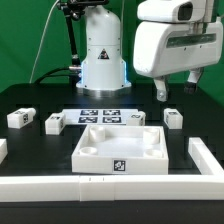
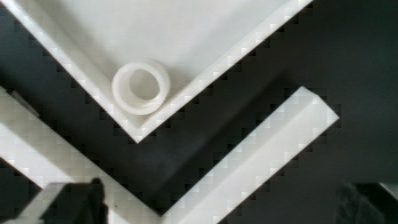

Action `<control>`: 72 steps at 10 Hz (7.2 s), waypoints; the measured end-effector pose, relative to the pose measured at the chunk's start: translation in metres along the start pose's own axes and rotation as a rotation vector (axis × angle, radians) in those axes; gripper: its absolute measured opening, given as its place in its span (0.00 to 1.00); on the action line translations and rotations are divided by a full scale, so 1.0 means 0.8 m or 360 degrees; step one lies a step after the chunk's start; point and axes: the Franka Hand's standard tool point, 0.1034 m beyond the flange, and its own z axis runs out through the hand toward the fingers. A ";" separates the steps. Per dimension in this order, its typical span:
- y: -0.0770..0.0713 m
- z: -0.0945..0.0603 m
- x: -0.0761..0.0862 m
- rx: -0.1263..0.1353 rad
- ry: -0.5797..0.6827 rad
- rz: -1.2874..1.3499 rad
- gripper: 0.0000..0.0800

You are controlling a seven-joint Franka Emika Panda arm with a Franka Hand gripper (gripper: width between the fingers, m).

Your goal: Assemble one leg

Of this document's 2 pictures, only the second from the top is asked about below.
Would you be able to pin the white square table top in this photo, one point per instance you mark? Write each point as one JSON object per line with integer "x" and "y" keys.
{"x": 195, "y": 34}

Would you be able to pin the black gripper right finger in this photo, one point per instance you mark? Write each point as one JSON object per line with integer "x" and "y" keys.
{"x": 369, "y": 203}

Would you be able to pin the white U-shaped obstacle fence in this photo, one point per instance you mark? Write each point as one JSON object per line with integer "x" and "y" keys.
{"x": 55, "y": 165}

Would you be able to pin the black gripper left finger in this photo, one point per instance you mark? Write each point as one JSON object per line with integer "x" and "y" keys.
{"x": 69, "y": 204}

